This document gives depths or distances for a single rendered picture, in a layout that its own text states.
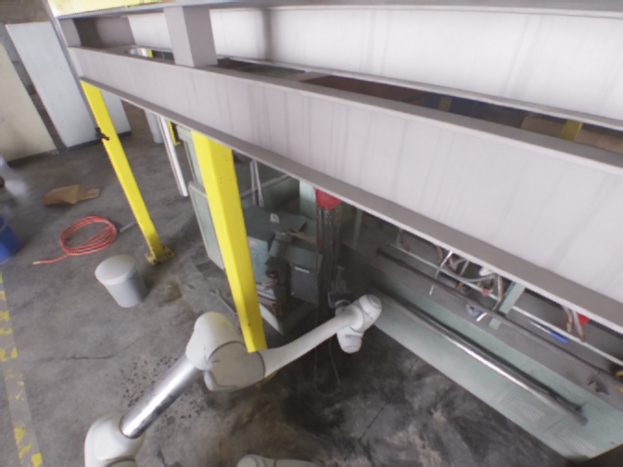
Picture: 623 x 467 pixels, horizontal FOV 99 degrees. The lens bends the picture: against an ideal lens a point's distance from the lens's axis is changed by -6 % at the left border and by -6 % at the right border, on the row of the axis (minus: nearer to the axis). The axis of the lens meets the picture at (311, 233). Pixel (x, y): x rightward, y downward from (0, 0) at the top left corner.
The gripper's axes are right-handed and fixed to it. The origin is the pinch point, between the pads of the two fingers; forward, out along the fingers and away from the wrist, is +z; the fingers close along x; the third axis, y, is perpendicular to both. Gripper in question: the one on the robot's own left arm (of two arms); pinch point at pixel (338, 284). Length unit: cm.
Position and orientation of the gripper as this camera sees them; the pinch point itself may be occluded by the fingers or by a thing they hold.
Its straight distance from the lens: 157.8
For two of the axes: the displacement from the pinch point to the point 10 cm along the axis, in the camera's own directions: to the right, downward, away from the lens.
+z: -0.8, -6.2, 7.8
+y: 0.0, -7.9, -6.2
